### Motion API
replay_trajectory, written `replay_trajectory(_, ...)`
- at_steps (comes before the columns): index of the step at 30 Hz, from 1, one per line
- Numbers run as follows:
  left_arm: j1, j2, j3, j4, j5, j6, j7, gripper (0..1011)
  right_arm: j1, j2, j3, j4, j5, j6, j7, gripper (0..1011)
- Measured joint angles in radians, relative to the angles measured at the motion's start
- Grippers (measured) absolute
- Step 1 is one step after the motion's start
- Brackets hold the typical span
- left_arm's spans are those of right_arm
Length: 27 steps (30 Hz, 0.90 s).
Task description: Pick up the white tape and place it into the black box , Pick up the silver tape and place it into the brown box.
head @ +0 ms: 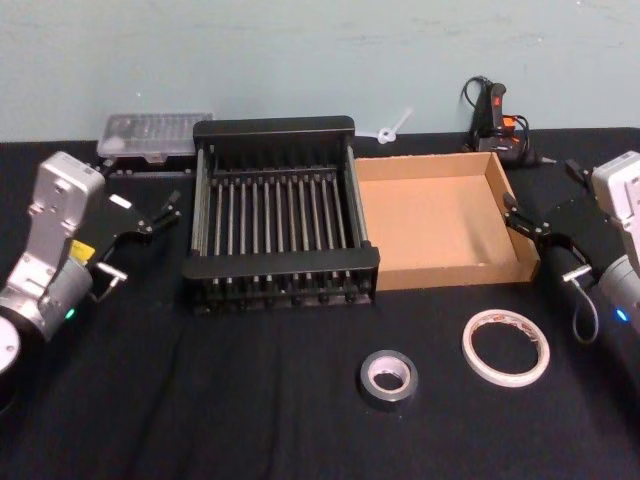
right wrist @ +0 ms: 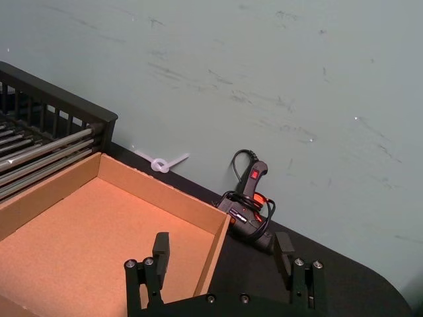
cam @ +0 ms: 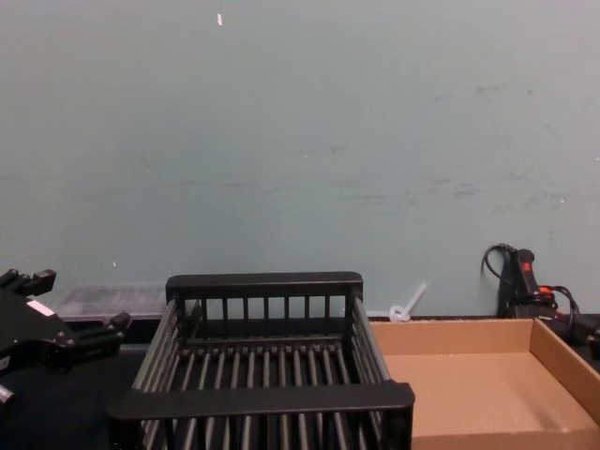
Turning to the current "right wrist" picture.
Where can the shallow brown cardboard tray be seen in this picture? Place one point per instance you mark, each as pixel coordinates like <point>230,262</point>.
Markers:
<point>99,231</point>

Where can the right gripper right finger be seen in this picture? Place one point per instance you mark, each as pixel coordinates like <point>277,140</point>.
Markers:
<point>283,261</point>

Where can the black rack with steel bars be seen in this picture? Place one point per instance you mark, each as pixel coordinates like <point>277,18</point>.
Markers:
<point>66,99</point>

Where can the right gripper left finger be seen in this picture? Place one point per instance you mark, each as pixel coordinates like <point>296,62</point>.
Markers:
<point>161,261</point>

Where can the plain pale wall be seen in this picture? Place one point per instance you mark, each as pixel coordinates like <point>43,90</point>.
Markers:
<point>231,66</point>

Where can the small white three-armed plastic piece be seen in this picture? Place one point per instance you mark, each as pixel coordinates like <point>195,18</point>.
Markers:
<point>159,165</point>

